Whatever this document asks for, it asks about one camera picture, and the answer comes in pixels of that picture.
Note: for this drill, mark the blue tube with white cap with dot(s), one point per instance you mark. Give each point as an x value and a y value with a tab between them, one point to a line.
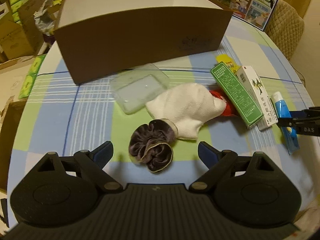
280	102

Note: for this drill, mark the clear plastic container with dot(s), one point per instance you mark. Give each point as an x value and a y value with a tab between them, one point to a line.
135	90

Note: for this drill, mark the silver foil bag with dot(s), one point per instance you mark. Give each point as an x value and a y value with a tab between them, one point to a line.
45	17

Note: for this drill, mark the white medicine box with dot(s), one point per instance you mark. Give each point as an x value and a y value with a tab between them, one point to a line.
252	80

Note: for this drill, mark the red cloth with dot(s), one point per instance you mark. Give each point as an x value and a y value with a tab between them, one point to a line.
228	110

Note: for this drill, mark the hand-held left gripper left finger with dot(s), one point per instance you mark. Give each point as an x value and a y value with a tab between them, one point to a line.
103	153

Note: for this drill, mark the beige quilted chair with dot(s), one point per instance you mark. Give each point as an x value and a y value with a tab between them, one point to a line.
287	27

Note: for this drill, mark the stack of green packets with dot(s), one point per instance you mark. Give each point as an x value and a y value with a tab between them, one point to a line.
20	5

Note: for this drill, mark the green medicine box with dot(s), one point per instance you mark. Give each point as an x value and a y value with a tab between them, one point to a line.
237	95

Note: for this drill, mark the white knitted glove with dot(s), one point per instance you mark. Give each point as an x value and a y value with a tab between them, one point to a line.
185	107

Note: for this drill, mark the checkered tablecloth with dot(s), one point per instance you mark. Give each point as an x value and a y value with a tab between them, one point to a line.
87	100

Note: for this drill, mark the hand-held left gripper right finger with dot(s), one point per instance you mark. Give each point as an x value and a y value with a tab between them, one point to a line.
206	153

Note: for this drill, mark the open brown cardboard box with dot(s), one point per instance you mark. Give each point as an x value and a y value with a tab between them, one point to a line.
31	30

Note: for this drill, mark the blue milk carton box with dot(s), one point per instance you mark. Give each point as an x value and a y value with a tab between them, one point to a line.
260	7

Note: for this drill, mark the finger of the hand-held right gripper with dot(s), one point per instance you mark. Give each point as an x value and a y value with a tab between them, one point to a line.
303	128
285	114

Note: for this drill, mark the row of green packets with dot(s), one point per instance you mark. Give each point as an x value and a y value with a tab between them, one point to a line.
31	77

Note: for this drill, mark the large brown cardboard box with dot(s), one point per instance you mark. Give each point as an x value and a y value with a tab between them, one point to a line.
140	37

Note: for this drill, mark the dark satin scrunchie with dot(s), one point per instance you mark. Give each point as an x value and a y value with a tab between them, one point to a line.
150	150

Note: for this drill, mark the cardboard box with white flap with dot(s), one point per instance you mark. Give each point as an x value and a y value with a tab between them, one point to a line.
12	40

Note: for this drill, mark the yellow packet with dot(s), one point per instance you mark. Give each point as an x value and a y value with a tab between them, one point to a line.
228	62

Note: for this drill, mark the flat cardboard sheet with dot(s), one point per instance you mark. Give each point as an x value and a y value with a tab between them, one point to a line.
10	85

